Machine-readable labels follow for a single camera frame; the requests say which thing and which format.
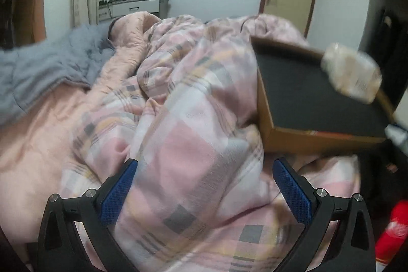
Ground Face tissue paper pack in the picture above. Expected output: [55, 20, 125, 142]
[320, 43, 383, 104]

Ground pink plaid quilt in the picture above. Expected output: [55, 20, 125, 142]
[0, 11, 383, 272]

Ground shallow cardboard tray black liner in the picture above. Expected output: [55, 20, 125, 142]
[251, 36, 393, 155]

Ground black cable on quilt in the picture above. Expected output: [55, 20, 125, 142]
[238, 15, 261, 34]

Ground grey white desk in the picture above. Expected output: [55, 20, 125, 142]
[97, 0, 169, 22]

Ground red snack package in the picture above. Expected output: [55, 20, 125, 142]
[375, 200, 408, 271]

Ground wardrobe with open shelf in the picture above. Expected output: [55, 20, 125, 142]
[359, 0, 407, 107]

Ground grey blanket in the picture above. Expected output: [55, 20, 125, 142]
[1, 21, 115, 126]

